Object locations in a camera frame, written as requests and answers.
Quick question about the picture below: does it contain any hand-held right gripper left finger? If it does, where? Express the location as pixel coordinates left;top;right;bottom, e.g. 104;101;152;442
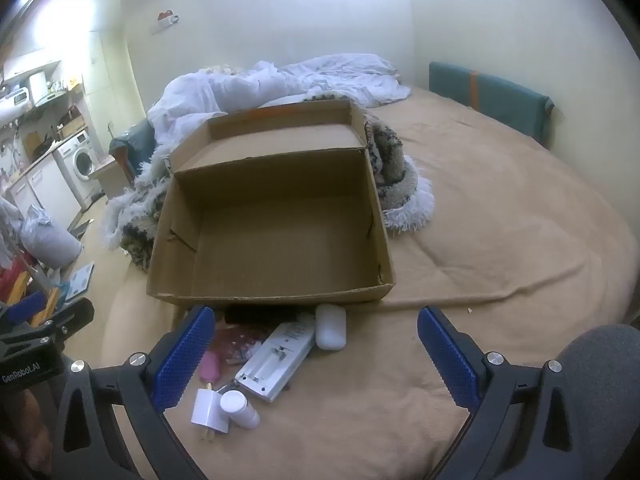
50;305;217;480

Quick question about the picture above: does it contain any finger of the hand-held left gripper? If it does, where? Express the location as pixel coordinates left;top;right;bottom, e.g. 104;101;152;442
30;297;96;350
0;291;47;330

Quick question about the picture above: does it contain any person's left forearm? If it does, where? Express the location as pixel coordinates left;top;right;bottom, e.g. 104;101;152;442
0;390;53;480

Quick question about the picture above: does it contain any white remote control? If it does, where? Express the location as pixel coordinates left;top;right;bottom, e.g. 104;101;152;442
234;312;317;403

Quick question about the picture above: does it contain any white kitchen cabinet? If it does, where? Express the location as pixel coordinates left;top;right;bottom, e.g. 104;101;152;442
5;152;83;221

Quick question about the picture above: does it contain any shaggy patterned fringed blanket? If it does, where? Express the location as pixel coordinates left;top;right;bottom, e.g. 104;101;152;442
101;110;436;273

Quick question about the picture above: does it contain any teal upholstered chair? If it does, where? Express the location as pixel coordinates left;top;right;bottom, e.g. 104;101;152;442
109;119;156;181

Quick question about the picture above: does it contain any red white wall hook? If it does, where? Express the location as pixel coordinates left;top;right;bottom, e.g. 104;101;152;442
152;10;181;35

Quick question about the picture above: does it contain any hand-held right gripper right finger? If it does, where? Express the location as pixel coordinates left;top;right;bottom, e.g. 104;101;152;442
417;306;622;480

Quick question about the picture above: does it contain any bathroom scale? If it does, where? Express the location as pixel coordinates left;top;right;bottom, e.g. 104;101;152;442
62;262;96;303

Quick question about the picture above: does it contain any white pill bottle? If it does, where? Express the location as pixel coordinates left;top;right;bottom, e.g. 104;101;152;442
220;390;261;430

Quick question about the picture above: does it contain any pink clear blister pack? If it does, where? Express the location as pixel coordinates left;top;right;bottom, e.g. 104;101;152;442
212;325;266;366

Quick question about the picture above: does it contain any white washing machine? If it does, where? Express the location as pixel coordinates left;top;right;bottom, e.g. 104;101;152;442
57;130;103;201

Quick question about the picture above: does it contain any small pink plastic gadget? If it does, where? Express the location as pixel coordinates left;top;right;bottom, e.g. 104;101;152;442
199;351;221;392

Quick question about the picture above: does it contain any dark brown slim case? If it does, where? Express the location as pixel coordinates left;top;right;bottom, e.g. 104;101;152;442
224;308;301;325

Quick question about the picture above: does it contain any white charger plug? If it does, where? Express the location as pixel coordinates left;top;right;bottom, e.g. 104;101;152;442
190;387;230;442

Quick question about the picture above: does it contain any small wooden table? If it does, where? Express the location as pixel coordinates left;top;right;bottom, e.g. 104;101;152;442
89;155;126;198

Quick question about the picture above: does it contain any white rounded plastic case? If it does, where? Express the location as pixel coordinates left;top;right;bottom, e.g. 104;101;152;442
315;305;347;351

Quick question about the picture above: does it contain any white stuffed plastic bag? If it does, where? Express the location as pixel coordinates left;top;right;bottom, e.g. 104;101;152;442
20;205;83;267

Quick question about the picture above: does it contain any wooden chair with red cloth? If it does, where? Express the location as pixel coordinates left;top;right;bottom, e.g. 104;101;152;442
0;262;36;311

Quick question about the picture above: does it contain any cardboard box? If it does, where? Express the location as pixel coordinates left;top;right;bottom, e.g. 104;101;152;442
146;99;396;309

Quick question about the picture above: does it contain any white crumpled duvet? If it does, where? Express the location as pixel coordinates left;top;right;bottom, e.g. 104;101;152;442
147;52;412;146

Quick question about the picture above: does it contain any white water heater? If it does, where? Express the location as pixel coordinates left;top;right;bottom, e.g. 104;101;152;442
0;87;33;123

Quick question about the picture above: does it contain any person's grey trouser leg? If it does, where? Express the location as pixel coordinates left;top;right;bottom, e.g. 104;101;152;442
552;325;640;480

